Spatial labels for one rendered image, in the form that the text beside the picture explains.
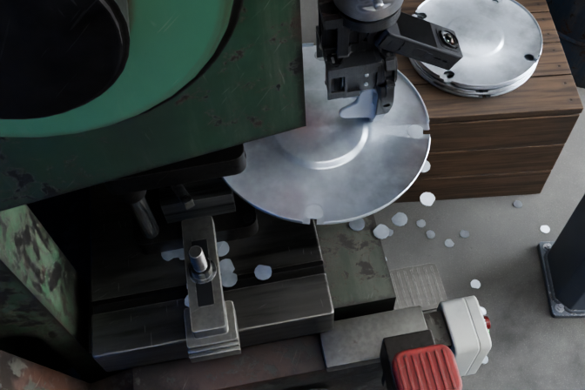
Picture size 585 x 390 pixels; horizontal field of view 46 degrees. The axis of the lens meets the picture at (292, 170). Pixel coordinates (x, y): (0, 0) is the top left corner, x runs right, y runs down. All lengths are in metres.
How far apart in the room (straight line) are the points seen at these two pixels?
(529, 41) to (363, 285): 0.83
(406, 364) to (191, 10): 0.57
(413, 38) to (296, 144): 0.21
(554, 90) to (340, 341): 0.85
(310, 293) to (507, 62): 0.84
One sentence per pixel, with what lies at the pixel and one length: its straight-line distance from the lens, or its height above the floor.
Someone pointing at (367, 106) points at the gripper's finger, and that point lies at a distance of 0.85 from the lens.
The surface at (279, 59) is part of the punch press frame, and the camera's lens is 0.49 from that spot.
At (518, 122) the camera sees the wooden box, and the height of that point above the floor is 0.32.
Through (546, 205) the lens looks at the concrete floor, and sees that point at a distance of 1.82.
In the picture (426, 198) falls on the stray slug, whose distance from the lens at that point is 1.01.
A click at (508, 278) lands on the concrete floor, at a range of 1.70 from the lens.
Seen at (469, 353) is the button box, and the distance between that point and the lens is 0.96.
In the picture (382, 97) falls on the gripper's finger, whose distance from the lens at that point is 0.81.
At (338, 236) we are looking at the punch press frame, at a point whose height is 0.65.
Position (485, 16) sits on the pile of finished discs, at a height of 0.39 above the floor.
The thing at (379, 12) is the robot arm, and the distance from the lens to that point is 0.71.
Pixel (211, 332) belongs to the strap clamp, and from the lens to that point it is 0.82.
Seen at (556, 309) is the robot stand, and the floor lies 0.02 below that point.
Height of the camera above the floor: 1.51
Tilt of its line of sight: 57 degrees down
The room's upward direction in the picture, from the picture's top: 5 degrees counter-clockwise
